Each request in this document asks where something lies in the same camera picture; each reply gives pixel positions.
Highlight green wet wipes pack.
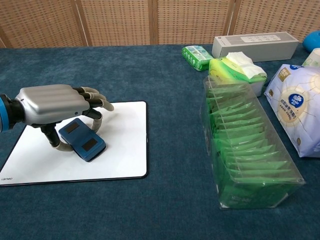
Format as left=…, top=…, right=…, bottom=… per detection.
left=181, top=45, right=215, bottom=72

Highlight lilac white tissue pack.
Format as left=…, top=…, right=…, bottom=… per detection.
left=263, top=63, right=320, bottom=158

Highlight green yellow tissue pack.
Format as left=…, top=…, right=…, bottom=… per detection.
left=208, top=51, right=268, bottom=97

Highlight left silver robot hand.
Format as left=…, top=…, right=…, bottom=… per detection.
left=14, top=84, right=115, bottom=153

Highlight blue detergent bottle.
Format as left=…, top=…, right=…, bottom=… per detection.
left=302, top=30, right=320, bottom=53

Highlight teal blue tablecloth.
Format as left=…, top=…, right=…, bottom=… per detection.
left=0, top=42, right=320, bottom=240

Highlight white drawing board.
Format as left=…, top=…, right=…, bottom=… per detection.
left=0, top=100, right=148, bottom=187

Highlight grey power strip box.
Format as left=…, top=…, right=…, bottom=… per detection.
left=211, top=31, right=300, bottom=63

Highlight blue whiteboard eraser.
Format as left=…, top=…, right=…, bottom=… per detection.
left=58, top=118, right=107, bottom=163

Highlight bamboo folding screen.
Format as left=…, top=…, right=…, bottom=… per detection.
left=0, top=0, right=320, bottom=49

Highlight clear box green sachets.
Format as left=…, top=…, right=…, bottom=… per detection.
left=201, top=74, right=306, bottom=210

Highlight white paper cup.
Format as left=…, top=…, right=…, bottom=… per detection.
left=301, top=47, right=320, bottom=68

